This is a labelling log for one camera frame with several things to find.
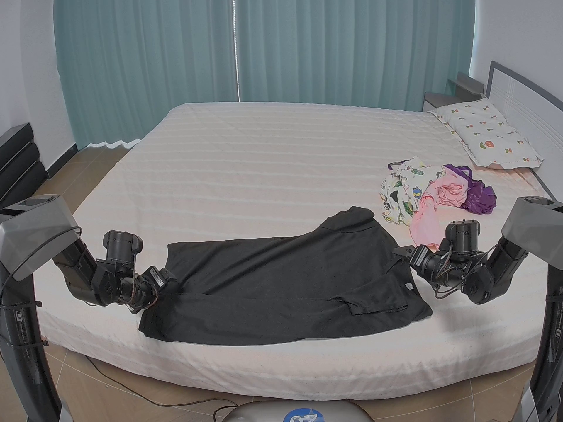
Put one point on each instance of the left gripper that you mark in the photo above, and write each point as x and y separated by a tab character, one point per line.
169	285

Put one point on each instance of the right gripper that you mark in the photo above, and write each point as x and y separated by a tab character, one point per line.
430	265

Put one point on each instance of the black polo shirt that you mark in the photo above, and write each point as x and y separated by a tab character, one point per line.
281	288

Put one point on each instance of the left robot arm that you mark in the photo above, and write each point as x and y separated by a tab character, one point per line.
42	218

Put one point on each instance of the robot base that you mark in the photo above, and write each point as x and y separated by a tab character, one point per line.
290	411

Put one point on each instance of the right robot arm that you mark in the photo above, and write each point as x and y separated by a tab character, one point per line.
523	220

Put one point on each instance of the pink garment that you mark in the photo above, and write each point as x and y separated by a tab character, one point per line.
433	209

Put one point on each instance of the white printed pyjama garment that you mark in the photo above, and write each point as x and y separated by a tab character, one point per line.
402	191

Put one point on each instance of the purple garment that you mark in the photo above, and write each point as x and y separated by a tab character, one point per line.
479	196

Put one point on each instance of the white printed pillow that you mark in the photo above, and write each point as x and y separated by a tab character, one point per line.
488	132

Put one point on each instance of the bed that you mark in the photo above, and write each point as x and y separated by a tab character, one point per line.
264	169

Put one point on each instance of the grey bedside table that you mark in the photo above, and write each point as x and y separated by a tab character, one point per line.
457	92

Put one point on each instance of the blue-green curtain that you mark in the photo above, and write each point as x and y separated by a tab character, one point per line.
352	38
145	55

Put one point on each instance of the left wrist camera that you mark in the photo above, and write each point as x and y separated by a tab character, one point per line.
155	275

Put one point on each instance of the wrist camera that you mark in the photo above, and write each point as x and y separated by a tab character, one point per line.
155	275
420	256

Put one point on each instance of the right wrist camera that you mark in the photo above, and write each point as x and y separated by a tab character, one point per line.
420	256

